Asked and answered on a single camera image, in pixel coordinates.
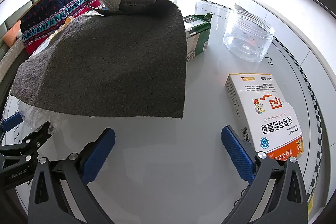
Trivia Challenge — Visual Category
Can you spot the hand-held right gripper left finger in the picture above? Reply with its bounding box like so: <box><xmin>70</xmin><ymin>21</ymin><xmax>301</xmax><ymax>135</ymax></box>
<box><xmin>28</xmin><ymin>127</ymin><xmax>116</xmax><ymax>224</ymax></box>

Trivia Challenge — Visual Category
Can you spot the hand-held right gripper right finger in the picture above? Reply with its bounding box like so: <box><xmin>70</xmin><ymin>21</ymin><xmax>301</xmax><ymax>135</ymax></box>
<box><xmin>221</xmin><ymin>125</ymin><xmax>308</xmax><ymax>224</ymax></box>

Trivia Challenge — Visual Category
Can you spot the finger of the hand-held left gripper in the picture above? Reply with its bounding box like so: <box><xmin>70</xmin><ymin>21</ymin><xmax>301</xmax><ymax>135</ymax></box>
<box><xmin>0</xmin><ymin>121</ymin><xmax>53</xmax><ymax>161</ymax></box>
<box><xmin>0</xmin><ymin>112</ymin><xmax>24</xmax><ymax>132</ymax></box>

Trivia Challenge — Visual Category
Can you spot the clear plastic wrap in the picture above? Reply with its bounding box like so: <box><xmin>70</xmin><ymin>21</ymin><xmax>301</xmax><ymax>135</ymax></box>
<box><xmin>17</xmin><ymin>100</ymin><xmax>62</xmax><ymax>135</ymax></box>

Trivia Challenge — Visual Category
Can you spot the white and orange medicine box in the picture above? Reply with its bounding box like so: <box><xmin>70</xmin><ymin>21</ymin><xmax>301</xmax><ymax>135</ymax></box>
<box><xmin>225</xmin><ymin>73</ymin><xmax>304</xmax><ymax>161</ymax></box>

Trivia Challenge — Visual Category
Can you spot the yellow plastic bag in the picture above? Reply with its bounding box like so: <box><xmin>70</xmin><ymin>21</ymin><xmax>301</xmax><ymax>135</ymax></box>
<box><xmin>307</xmin><ymin>194</ymin><xmax>315</xmax><ymax>216</ymax></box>

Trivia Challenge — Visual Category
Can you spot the grey felt cloth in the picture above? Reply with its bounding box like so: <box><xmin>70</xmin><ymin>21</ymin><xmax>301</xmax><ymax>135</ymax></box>
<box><xmin>10</xmin><ymin>0</ymin><xmax>187</xmax><ymax>120</ymax></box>

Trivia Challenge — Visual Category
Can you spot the clear plastic cup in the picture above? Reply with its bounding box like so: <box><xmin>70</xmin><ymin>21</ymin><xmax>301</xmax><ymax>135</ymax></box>
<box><xmin>223</xmin><ymin>10</ymin><xmax>275</xmax><ymax>63</ymax></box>

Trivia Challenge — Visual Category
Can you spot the green snack packet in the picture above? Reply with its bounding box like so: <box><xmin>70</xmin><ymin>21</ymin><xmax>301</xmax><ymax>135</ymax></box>
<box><xmin>183</xmin><ymin>14</ymin><xmax>212</xmax><ymax>63</ymax></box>

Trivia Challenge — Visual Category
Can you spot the orange cushion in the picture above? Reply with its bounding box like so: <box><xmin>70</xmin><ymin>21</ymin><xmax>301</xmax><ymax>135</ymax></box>
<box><xmin>3</xmin><ymin>20</ymin><xmax>23</xmax><ymax>47</ymax></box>

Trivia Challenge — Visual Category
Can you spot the patterned dark and red blanket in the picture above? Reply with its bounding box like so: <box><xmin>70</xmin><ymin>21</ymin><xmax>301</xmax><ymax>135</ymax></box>
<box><xmin>20</xmin><ymin>0</ymin><xmax>101</xmax><ymax>55</ymax></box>

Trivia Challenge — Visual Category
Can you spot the white low cabinet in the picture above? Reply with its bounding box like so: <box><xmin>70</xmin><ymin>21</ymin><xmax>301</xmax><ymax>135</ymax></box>
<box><xmin>223</xmin><ymin>0</ymin><xmax>336</xmax><ymax>77</ymax></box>

